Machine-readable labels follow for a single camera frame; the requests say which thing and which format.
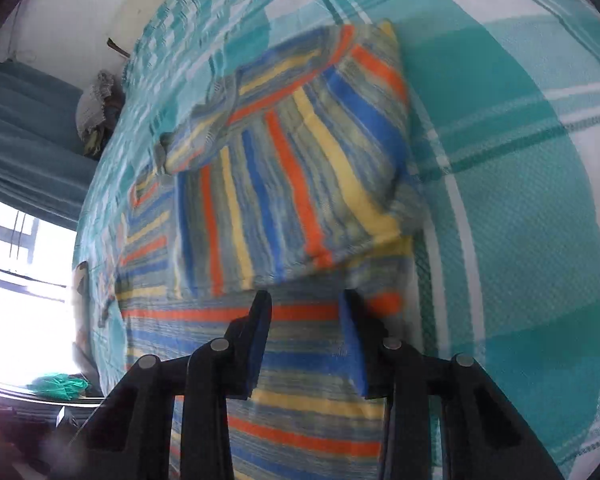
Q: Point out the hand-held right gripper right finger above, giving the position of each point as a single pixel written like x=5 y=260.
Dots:
x=354 y=350

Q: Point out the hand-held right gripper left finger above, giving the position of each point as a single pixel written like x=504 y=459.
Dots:
x=258 y=355

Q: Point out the multicolour striped knit garment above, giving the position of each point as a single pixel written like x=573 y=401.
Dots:
x=290 y=195

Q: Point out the green cloth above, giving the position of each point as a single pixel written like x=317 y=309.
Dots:
x=60 y=386

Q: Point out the teal plaid bed sheet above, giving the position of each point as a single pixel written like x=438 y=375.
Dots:
x=505 y=160

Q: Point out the white frilly cloth bundle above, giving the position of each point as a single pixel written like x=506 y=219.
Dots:
x=96 y=110

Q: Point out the teal curtain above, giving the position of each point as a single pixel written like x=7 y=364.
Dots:
x=27 y=135

